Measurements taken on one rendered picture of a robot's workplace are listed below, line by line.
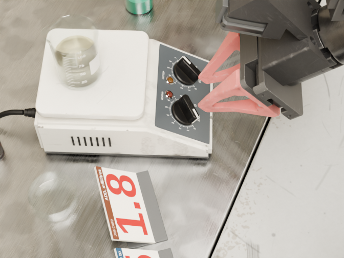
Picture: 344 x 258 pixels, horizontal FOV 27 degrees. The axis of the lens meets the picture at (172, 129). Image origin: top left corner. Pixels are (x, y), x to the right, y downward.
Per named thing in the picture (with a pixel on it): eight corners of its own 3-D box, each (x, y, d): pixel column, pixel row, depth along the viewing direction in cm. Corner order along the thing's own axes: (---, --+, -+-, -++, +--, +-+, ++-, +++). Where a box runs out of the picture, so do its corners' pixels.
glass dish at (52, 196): (87, 208, 82) (85, 199, 80) (44, 231, 80) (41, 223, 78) (65, 171, 84) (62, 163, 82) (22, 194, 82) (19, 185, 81)
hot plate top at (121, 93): (150, 35, 85) (149, 29, 84) (144, 121, 78) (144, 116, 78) (48, 31, 85) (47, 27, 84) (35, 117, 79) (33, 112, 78)
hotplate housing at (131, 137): (212, 72, 91) (215, 33, 85) (211, 162, 85) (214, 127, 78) (38, 67, 92) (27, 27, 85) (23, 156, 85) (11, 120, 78)
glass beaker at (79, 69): (106, 57, 82) (100, 10, 75) (102, 95, 79) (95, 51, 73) (54, 55, 82) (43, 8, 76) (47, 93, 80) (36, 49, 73)
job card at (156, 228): (148, 171, 84) (147, 153, 80) (168, 240, 79) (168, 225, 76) (97, 183, 83) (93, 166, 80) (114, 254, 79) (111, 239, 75)
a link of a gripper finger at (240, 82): (179, 112, 70) (257, 78, 65) (181, 54, 74) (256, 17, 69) (221, 140, 75) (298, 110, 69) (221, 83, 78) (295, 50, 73)
